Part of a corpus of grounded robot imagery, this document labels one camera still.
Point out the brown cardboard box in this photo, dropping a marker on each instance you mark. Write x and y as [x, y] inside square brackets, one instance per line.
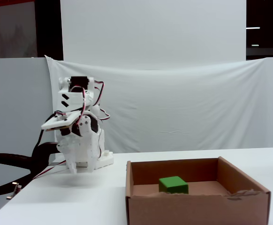
[197, 206]

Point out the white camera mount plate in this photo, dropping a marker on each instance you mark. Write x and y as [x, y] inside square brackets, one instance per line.
[59, 123]

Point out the grey partition panel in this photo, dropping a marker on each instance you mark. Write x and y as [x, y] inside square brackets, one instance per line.
[14, 105]

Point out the small metal clamp lever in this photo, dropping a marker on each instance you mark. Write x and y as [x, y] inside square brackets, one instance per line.
[14, 191]

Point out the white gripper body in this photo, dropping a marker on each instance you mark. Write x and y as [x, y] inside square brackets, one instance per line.
[78, 143]

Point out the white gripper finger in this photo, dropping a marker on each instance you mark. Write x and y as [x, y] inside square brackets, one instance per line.
[70, 154]
[91, 152]

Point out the white draped cloth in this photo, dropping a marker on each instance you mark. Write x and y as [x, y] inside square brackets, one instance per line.
[185, 105]

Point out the green cube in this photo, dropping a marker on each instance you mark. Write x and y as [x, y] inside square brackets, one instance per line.
[174, 185]

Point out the white backdrop screen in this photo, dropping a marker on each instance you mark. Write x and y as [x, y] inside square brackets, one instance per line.
[150, 30]

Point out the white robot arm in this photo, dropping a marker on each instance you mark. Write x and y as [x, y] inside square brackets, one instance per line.
[80, 98]

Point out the black table clamp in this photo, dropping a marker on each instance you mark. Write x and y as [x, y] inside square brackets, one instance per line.
[7, 161]

